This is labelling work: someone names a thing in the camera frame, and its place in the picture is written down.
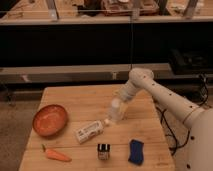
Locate orange toy carrot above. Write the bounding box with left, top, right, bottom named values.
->
left=42, top=146, right=71, bottom=162

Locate orange bowl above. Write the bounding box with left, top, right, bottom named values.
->
left=32, top=104, right=68, bottom=137

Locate white glue bottle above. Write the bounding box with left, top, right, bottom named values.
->
left=75, top=119, right=110, bottom=144

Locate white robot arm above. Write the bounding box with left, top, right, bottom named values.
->
left=119, top=68, right=213, bottom=171

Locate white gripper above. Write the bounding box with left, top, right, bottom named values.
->
left=118, top=83, right=135, bottom=102

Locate small black white box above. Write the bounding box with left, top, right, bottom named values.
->
left=97, top=144, right=110, bottom=160

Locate black power cable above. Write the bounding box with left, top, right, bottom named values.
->
left=156, top=74, right=210, bottom=156

